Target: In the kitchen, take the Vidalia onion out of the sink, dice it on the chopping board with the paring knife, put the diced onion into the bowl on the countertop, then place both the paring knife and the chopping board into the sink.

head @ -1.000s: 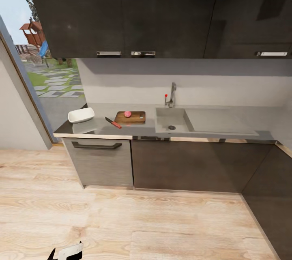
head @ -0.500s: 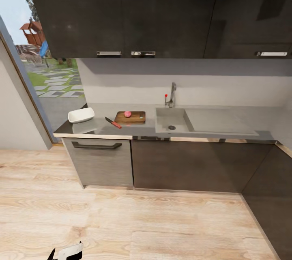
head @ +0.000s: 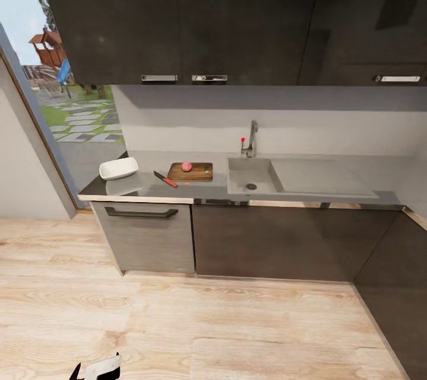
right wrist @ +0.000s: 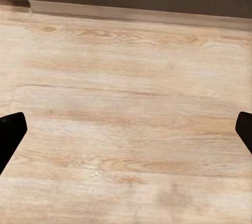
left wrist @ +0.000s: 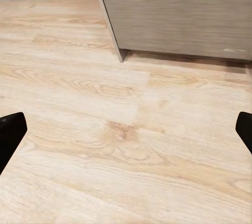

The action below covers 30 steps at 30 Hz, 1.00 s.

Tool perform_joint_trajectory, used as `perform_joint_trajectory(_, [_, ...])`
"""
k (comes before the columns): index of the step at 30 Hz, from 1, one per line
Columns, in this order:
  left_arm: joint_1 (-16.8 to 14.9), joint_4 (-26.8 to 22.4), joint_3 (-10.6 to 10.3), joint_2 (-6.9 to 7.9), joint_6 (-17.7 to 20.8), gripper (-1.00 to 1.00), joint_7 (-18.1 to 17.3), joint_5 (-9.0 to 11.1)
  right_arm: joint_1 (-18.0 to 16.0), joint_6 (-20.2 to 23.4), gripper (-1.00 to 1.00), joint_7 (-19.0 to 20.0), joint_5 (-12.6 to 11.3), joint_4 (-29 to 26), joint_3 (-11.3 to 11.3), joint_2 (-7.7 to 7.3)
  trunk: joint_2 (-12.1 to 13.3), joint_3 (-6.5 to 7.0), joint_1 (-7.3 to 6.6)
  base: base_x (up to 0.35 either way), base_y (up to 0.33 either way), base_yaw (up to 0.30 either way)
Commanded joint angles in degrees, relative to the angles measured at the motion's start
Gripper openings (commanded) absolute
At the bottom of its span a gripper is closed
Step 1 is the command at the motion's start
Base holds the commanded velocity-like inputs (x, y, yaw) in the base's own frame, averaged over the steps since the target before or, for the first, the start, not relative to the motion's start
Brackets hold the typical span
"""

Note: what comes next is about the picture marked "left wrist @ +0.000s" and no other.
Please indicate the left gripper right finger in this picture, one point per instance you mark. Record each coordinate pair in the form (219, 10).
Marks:
(244, 128)

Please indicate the dishwasher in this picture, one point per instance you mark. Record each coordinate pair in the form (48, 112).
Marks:
(205, 29)

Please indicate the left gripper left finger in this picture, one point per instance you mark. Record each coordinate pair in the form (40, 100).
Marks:
(12, 130)

